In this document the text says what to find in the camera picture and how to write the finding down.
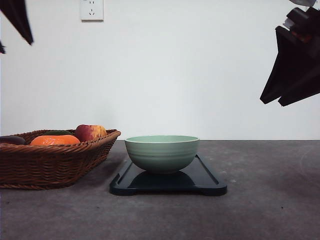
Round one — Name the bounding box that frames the dark purple eggplant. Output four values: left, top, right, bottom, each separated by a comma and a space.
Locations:
0, 135, 27, 145

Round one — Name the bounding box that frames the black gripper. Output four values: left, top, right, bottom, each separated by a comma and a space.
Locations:
260, 0, 320, 107

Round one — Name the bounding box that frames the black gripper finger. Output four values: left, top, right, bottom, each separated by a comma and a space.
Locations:
0, 41, 5, 54
0, 0, 34, 45

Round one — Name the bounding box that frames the light green ceramic bowl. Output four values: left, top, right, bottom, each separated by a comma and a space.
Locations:
124, 135, 200, 172

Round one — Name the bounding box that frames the brown wicker basket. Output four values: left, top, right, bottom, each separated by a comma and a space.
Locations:
0, 129, 121, 190

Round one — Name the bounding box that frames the dark blue rectangular tray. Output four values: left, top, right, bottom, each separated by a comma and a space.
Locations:
109, 154, 227, 196

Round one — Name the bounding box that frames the orange tangerine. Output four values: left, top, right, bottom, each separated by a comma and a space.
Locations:
30, 135, 81, 146

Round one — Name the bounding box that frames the red yellow apple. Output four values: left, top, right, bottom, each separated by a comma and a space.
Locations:
75, 124, 107, 142

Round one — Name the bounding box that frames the dark green avocado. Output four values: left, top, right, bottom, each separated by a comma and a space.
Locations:
44, 130, 73, 136

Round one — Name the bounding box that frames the white wall socket left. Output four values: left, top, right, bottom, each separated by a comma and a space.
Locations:
80, 0, 104, 24

